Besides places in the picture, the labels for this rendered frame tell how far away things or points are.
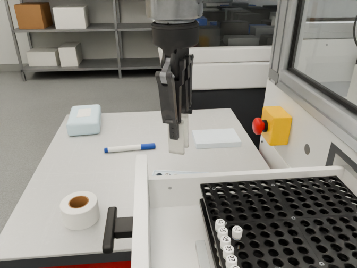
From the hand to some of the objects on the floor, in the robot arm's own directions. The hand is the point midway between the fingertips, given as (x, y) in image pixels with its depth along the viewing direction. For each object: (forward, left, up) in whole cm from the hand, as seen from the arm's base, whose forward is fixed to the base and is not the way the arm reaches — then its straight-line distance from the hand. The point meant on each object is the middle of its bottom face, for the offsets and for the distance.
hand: (178, 134), depth 58 cm
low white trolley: (-6, +17, -92) cm, 94 cm away
